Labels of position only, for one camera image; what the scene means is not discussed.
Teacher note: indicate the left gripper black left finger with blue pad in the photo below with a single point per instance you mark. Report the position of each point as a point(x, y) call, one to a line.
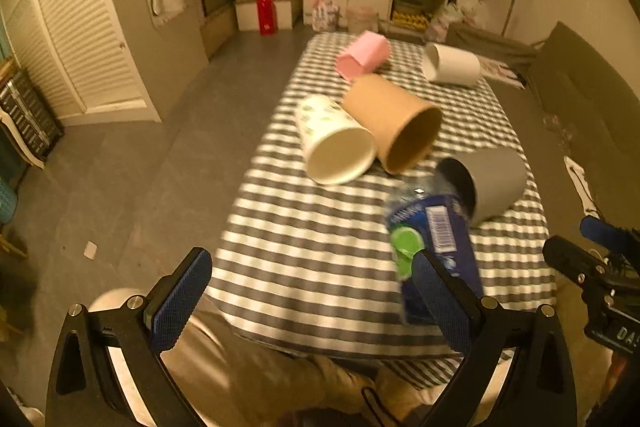
point(83, 386)

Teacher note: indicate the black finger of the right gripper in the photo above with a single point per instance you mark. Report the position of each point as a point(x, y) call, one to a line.
point(570, 260)

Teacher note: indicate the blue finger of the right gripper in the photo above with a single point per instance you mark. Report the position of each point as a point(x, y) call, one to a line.
point(617, 240)

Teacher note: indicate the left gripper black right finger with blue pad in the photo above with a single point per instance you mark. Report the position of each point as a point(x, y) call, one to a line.
point(539, 388)

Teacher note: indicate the blue label clear plastic cup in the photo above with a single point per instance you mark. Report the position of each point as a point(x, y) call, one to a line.
point(428, 215)

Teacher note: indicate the grey cup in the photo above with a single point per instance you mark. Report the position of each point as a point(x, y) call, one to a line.
point(487, 182)

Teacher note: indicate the brown paper cup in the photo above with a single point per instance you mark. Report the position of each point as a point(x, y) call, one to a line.
point(403, 125)

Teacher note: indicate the white cylindrical cup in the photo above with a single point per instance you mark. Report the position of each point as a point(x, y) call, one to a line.
point(447, 65)

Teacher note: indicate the white patterned paper cup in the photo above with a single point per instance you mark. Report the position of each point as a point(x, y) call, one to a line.
point(336, 149)

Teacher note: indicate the pink hexagonal cup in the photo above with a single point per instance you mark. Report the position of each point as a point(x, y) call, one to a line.
point(368, 52)

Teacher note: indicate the dark green sofa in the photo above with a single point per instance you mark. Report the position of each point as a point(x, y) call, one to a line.
point(574, 105)

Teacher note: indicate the patterned milk carton pack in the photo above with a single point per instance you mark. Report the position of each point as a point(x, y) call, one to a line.
point(325, 16)

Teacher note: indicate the white louvered wardrobe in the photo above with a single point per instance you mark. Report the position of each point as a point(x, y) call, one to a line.
point(99, 61)

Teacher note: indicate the red thermos bottle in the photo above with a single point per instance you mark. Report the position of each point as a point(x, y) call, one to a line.
point(267, 17)

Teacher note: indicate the white box under fridge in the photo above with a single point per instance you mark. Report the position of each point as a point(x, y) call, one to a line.
point(284, 14)

